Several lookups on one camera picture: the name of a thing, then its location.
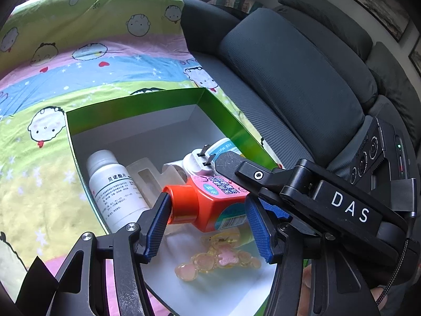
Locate person's hand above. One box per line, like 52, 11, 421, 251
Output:
297, 264, 388, 316

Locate colourful cartoon bed sheet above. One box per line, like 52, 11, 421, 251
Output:
0, 0, 284, 316

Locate green white open box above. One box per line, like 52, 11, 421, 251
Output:
66, 88, 276, 315

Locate pink translucent hair claw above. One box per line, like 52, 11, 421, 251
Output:
174, 229, 262, 282

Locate dark grey sofa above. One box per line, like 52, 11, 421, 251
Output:
181, 0, 420, 178

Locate white bottle blue label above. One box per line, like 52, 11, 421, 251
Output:
205, 138, 243, 163

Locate orange cap carton bottle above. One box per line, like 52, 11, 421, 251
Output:
163, 175, 248, 233

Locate black triple lens camera box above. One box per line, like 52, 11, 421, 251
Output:
349, 117, 417, 218

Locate white plug adapter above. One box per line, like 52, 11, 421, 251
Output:
162, 144, 215, 181

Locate white medicine bottle red logo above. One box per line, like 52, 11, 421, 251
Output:
86, 150, 150, 233

